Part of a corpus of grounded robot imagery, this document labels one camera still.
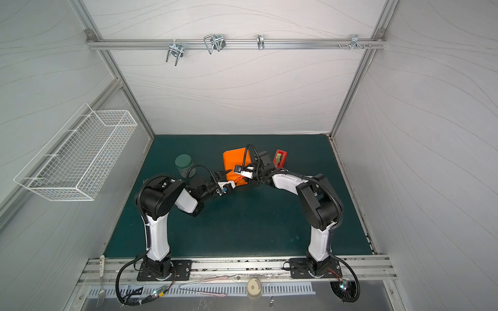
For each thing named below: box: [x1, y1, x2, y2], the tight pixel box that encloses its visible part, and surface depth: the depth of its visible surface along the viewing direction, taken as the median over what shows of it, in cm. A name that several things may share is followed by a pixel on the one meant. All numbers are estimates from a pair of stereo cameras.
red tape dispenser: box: [272, 149, 288, 169], surface depth 104 cm
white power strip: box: [99, 254, 106, 279], surface depth 75 cm
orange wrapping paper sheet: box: [223, 147, 252, 186], surface depth 102 cm
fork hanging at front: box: [96, 277, 106, 308], surface depth 70 cm
